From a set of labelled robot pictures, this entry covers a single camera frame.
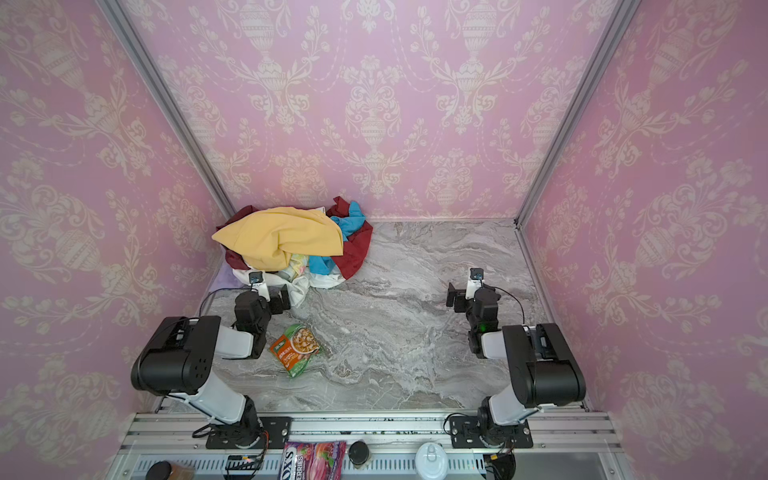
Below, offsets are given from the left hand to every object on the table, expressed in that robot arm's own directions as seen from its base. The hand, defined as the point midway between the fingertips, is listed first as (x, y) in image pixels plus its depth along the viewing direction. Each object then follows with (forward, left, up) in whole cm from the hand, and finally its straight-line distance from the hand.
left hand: (272, 286), depth 95 cm
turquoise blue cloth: (+26, -22, +4) cm, 34 cm away
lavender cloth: (+6, +19, -4) cm, 20 cm away
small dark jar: (-44, -32, +5) cm, 54 cm away
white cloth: (0, -9, 0) cm, 9 cm away
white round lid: (-45, -48, -1) cm, 65 cm away
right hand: (+2, -62, +3) cm, 62 cm away
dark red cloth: (+17, -24, 0) cm, 29 cm away
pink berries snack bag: (-45, -21, -3) cm, 49 cm away
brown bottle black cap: (-47, +8, +3) cm, 48 cm away
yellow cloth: (+9, 0, +14) cm, 16 cm away
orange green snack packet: (-18, -10, -5) cm, 22 cm away
